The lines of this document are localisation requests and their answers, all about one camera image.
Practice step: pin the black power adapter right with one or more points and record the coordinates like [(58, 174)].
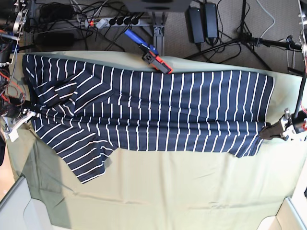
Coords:
[(210, 19)]

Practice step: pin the grey plastic bin left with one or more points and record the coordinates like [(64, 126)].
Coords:
[(19, 211)]

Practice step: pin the navy white striped T-shirt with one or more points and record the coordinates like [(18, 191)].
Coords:
[(85, 111)]

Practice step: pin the blue orange bar clamp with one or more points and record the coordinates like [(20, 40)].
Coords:
[(150, 53)]

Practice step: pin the aluminium frame post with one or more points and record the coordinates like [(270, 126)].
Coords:
[(158, 21)]

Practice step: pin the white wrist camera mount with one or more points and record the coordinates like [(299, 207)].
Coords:
[(12, 124)]

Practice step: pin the grey box at top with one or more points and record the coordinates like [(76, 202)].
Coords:
[(157, 5)]

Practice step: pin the light green table cloth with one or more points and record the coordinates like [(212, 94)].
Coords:
[(161, 190)]

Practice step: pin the black power adapter left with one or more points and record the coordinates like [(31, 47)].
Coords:
[(194, 25)]

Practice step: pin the white power strip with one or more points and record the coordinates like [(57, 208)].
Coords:
[(101, 22)]

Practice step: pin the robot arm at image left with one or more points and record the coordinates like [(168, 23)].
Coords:
[(13, 18)]

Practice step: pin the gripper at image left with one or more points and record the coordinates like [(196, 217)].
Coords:
[(11, 107)]

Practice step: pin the black tripod stand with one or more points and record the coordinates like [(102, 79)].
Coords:
[(244, 38)]

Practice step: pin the black power adapter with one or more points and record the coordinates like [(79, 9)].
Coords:
[(194, 25), (210, 19)]

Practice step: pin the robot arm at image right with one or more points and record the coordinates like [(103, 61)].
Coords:
[(302, 4)]

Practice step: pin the black flat box on floor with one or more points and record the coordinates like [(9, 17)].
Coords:
[(55, 39)]

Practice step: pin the beige plastic bin right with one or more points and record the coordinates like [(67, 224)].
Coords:
[(292, 215)]

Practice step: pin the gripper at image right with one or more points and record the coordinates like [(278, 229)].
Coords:
[(291, 128)]

